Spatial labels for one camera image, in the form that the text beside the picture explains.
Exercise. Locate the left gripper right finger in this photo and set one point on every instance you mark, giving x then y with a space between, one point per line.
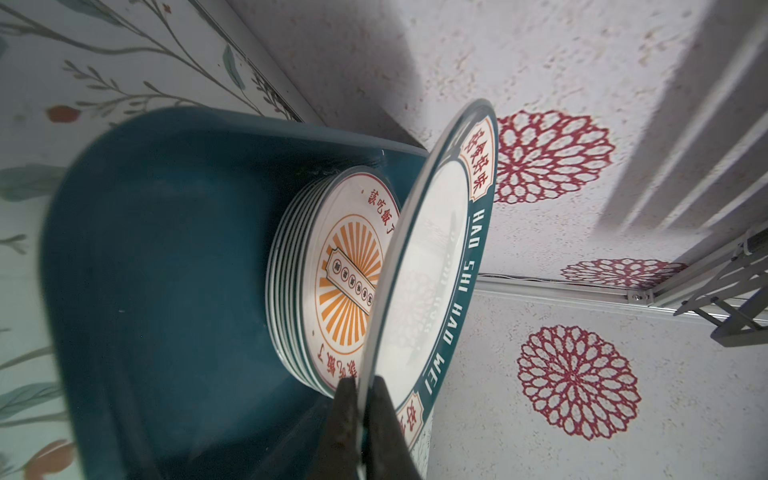
386 455

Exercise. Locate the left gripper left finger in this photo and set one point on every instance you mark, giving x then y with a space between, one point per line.
337 455

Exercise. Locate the green Hao Wei plate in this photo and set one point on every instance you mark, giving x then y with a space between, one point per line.
430 271

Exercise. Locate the white flower-pattern plate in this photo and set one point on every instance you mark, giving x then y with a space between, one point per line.
279 287

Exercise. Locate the orange sunburst plate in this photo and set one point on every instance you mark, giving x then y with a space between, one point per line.
348 238

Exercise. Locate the teal plastic bin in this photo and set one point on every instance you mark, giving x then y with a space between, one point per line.
153 265

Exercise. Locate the grey wall shelf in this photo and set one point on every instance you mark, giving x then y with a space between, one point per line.
734 297

